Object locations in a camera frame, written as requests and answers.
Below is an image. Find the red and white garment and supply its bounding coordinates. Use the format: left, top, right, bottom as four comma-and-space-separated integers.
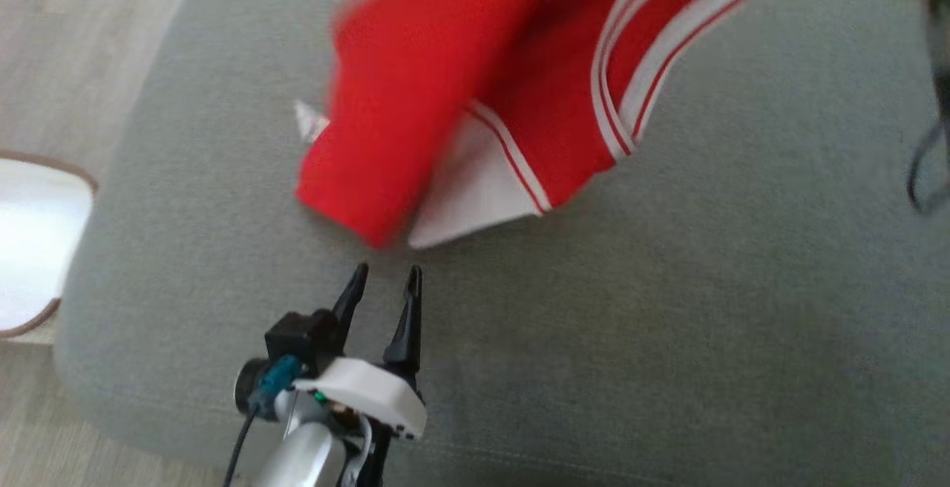
295, 0, 806, 250

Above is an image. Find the grey sofa seat cushion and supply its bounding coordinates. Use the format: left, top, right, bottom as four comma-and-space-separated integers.
52, 0, 950, 487

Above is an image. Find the white basket with brown rim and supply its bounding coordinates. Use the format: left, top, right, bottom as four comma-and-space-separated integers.
0, 150, 99, 341

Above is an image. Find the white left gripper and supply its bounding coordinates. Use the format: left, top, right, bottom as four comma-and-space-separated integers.
293, 263, 428, 487

